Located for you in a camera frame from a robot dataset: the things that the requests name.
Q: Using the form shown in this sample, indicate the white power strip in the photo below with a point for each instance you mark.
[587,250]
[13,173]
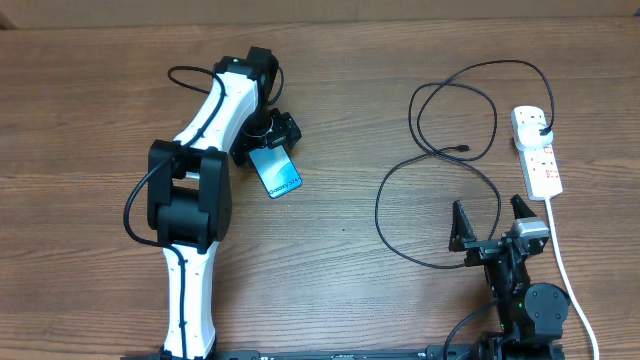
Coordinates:
[539,166]

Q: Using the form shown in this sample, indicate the blue Samsung Galaxy smartphone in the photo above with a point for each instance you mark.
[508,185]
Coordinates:
[276,171]

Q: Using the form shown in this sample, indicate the white charger plug adapter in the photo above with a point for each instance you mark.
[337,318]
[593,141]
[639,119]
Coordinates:
[528,136]

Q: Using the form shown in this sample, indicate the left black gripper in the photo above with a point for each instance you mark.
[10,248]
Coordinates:
[285,130]

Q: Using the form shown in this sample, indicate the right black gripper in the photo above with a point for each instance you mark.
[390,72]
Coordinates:
[460,237]

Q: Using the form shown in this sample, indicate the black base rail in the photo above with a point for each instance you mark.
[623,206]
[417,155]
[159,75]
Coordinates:
[432,352]

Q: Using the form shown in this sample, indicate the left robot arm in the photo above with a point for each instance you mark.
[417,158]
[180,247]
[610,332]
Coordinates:
[189,201]

